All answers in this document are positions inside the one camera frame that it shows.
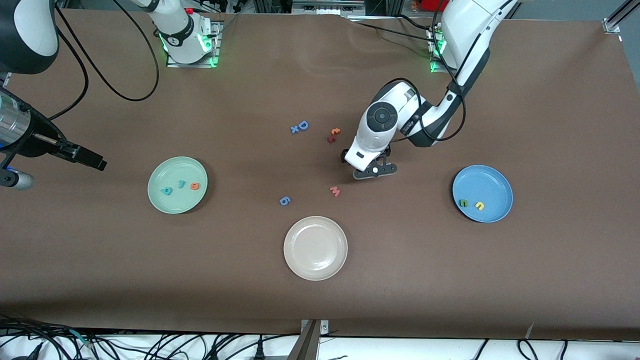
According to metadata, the light green plate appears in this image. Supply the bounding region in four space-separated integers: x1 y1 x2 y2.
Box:
147 156 209 215

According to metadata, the beige white plate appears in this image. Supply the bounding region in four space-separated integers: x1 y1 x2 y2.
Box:
283 215 349 282

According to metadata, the blue plate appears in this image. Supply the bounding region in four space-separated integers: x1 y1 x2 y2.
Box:
452 164 514 224

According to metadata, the brown table cover sheet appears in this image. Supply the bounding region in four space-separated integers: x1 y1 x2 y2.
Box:
0 10 640 342

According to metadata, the grey power strip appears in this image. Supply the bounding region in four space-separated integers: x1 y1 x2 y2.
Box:
291 0 367 16

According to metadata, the aluminium profile beam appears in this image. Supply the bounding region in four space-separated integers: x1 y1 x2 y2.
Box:
287 320 321 360

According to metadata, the aluminium corner profile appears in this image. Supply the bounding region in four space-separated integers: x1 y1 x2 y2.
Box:
602 0 640 35

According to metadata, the black arm-mounted cable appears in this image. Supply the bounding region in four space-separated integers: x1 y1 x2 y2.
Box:
380 0 467 146
47 0 161 122

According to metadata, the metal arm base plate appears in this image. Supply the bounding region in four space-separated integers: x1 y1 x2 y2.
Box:
166 21 222 68
430 27 451 75

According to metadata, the black cable over table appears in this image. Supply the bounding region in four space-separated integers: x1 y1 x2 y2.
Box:
350 14 436 42

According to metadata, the small metal bracket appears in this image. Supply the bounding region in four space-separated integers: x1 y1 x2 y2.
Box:
300 320 330 336

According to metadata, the teal-tipped cable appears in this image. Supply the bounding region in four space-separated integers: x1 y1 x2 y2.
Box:
67 327 96 349

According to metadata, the black looped cable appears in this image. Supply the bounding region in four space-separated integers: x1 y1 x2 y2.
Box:
517 339 540 360

